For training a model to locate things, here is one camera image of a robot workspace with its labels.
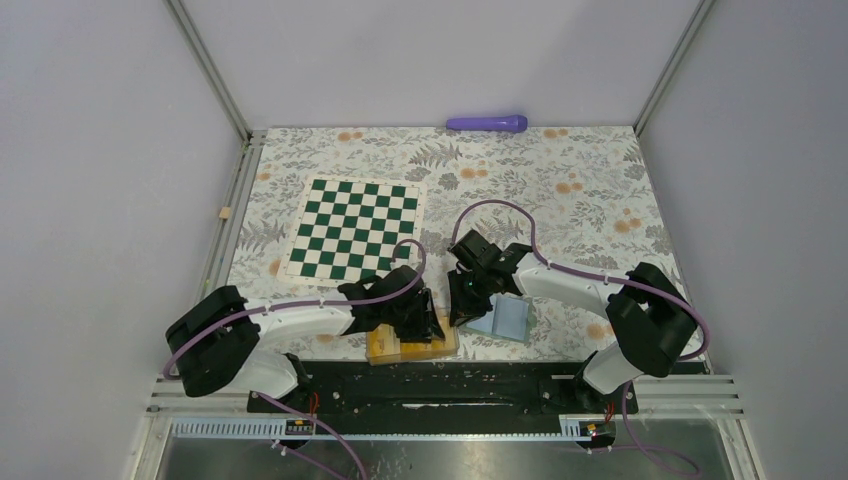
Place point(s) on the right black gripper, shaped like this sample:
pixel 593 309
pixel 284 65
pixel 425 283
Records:
pixel 461 308

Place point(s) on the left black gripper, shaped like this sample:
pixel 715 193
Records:
pixel 426 327

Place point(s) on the green leather card holder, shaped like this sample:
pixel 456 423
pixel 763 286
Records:
pixel 509 320

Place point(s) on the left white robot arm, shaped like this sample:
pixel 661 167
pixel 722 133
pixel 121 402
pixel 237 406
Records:
pixel 223 340

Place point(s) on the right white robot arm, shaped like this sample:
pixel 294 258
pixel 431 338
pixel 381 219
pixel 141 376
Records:
pixel 650 320

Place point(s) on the green white chessboard mat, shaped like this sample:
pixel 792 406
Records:
pixel 348 228

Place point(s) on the floral tablecloth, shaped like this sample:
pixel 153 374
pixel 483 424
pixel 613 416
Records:
pixel 582 194

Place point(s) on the purple cylinder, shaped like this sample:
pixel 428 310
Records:
pixel 510 124

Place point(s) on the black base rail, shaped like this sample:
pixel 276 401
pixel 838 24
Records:
pixel 435 398

